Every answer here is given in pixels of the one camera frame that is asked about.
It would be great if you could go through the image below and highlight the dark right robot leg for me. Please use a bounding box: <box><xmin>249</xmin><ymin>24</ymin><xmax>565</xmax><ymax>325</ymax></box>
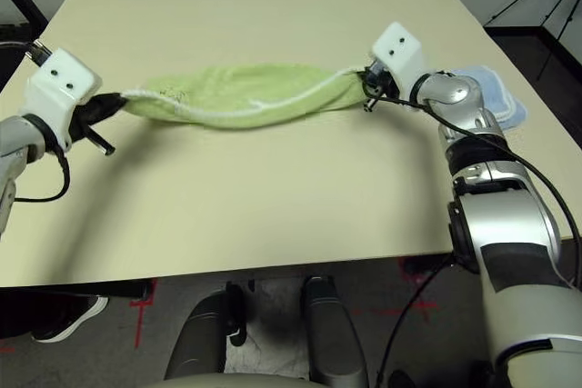
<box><xmin>302</xmin><ymin>274</ymin><xmax>369</xmax><ymax>388</ymax></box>

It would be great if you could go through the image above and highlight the white crumpled floor sheet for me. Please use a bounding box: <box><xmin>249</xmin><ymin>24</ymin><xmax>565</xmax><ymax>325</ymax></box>
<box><xmin>248</xmin><ymin>278</ymin><xmax>310</xmax><ymax>378</ymax></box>

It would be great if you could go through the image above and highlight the black foam floor mat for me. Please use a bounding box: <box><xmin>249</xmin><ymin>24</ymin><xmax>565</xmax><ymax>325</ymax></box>
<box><xmin>0</xmin><ymin>22</ymin><xmax>45</xmax><ymax>85</ymax></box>

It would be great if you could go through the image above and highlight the folded light blue towel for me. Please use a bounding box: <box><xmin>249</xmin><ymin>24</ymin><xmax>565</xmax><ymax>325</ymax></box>
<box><xmin>454</xmin><ymin>65</ymin><xmax>528</xmax><ymax>130</ymax></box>

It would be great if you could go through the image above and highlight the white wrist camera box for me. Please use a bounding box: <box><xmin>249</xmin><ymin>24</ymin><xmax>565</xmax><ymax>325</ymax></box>
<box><xmin>25</xmin><ymin>47</ymin><xmax>104</xmax><ymax>153</ymax></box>
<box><xmin>371</xmin><ymin>21</ymin><xmax>427</xmax><ymax>95</ymax></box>

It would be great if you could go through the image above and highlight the black table foot bar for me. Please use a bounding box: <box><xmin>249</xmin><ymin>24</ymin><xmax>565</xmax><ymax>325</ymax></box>
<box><xmin>0</xmin><ymin>278</ymin><xmax>151</xmax><ymax>301</ymax></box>
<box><xmin>404</xmin><ymin>256</ymin><xmax>456</xmax><ymax>275</ymax></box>

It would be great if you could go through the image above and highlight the black bystander sneaker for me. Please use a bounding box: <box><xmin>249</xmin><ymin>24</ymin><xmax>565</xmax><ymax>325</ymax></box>
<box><xmin>31</xmin><ymin>295</ymin><xmax>110</xmax><ymax>343</ymax></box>

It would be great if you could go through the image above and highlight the green towel with white trim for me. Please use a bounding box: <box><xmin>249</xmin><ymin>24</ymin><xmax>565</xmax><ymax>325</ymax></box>
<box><xmin>122</xmin><ymin>62</ymin><xmax>372</xmax><ymax>131</ymax></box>

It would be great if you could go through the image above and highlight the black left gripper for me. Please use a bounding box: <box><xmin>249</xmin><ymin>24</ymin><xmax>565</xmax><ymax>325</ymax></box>
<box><xmin>67</xmin><ymin>92</ymin><xmax>128</xmax><ymax>156</ymax></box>

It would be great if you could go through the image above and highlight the dark left robot leg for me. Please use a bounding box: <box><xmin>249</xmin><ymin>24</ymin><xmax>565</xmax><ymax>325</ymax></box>
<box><xmin>163</xmin><ymin>287</ymin><xmax>250</xmax><ymax>380</ymax></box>

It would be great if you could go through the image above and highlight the black low platform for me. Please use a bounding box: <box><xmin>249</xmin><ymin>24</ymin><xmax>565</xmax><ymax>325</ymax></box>
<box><xmin>484</xmin><ymin>24</ymin><xmax>582</xmax><ymax>144</ymax></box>

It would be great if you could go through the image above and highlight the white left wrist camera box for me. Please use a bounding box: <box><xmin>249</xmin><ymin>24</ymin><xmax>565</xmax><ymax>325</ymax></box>
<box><xmin>25</xmin><ymin>47</ymin><xmax>104</xmax><ymax>153</ymax></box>

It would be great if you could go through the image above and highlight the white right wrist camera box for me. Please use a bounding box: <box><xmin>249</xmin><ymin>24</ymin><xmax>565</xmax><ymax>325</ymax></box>
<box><xmin>371</xmin><ymin>21</ymin><xmax>427</xmax><ymax>95</ymax></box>

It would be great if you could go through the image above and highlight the grey robot torso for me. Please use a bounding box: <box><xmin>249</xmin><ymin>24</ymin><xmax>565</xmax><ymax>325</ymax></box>
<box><xmin>154</xmin><ymin>372</ymin><xmax>315</xmax><ymax>388</ymax></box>

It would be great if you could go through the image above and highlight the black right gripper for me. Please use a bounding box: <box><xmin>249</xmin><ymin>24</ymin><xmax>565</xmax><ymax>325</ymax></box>
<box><xmin>358</xmin><ymin>65</ymin><xmax>397</xmax><ymax>114</ymax></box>

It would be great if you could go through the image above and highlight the dark robot leg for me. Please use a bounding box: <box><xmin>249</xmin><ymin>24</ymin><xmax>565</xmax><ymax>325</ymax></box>
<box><xmin>302</xmin><ymin>274</ymin><xmax>369</xmax><ymax>388</ymax></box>
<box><xmin>163</xmin><ymin>287</ymin><xmax>250</xmax><ymax>380</ymax></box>

